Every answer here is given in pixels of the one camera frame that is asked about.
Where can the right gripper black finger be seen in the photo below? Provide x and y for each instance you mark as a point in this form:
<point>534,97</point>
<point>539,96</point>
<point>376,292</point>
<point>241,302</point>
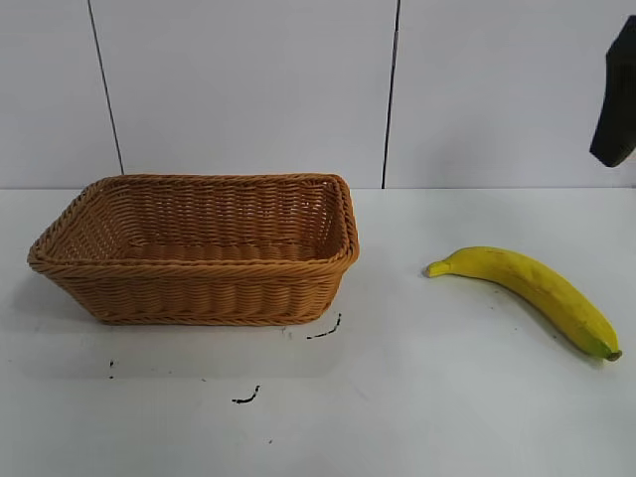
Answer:
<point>616,109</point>

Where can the yellow banana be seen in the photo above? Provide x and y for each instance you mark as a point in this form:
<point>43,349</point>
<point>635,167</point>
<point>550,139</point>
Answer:
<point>541,285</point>

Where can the woven tan wicker basket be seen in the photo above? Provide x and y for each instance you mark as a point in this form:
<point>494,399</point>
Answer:
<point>199,288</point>

